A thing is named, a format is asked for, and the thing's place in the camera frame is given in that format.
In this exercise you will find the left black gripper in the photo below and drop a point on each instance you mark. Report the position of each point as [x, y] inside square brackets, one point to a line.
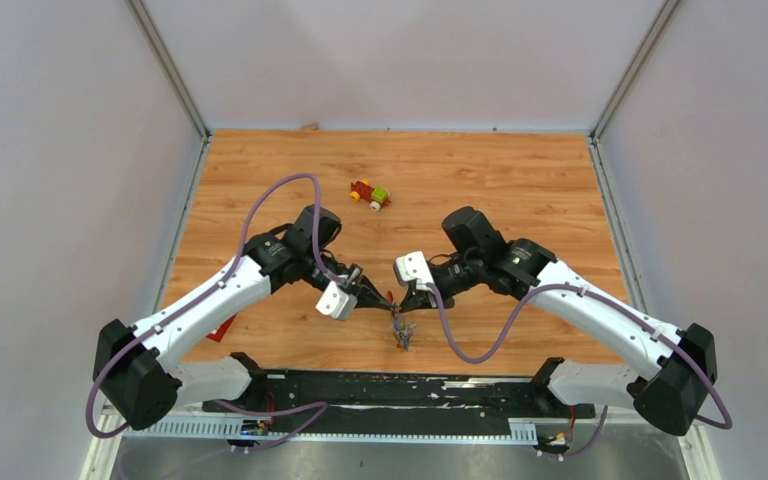
[368, 296]

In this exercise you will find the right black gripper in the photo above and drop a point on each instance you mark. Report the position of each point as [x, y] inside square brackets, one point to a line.
[415, 300]

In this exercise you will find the metal key holder red handle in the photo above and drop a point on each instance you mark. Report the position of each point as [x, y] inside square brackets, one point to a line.
[403, 330]

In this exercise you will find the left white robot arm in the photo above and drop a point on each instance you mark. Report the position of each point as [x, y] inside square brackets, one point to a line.
[139, 368]

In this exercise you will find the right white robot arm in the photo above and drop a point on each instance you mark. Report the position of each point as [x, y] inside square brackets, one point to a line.
[667, 374]

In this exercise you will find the colourful toy brick car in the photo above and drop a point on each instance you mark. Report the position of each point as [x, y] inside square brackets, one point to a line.
[377, 198]

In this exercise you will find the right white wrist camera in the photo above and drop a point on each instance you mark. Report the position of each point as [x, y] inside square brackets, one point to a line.
[412, 269]

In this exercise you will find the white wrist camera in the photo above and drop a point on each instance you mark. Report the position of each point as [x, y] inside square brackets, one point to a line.
[412, 269]
[336, 302]

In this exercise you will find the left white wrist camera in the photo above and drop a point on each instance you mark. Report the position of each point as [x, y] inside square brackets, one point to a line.
[336, 302]

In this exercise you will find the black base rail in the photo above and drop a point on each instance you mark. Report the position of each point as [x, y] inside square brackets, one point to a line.
[405, 404]

